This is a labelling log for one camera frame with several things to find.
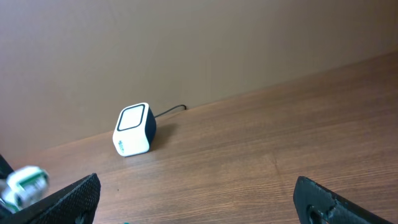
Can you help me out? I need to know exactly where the black scanner cable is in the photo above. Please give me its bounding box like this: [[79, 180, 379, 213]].
[[154, 105, 188, 119]]

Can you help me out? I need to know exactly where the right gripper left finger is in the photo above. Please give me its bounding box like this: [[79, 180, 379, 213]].
[[1, 173, 101, 224]]

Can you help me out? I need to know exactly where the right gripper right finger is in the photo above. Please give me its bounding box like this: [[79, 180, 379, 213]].
[[293, 176, 392, 224]]

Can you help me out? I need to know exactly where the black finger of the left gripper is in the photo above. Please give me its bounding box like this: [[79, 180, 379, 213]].
[[0, 155, 14, 179]]

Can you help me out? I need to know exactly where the white barcode scanner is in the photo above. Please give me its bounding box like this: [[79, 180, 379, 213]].
[[112, 103, 157, 157]]

